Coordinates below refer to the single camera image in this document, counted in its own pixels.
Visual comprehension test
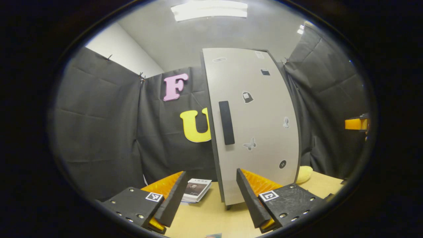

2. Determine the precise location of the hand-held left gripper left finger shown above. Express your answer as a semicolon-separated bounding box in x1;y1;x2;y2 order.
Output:
101;171;189;235

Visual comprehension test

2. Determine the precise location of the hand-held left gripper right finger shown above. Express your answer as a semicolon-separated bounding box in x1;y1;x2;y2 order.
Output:
236;168;326;233

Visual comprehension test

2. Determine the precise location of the dark grey cabinet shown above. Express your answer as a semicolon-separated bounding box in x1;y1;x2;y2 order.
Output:
199;47;302;210

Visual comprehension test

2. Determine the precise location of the black cabinet door handle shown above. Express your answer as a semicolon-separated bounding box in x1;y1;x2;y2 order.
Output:
218;100;235;146

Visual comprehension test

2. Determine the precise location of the white book with portrait cover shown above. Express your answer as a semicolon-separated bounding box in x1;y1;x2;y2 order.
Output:
183;178;212;202

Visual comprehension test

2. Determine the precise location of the yellow round sponge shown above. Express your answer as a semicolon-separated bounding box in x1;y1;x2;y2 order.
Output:
295;165;314;184

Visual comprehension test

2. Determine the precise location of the black backdrop cloth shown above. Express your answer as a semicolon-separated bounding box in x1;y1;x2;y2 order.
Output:
48;25;369;202

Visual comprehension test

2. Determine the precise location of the ceiling light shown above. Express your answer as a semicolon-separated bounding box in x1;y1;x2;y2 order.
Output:
170;0;248;22

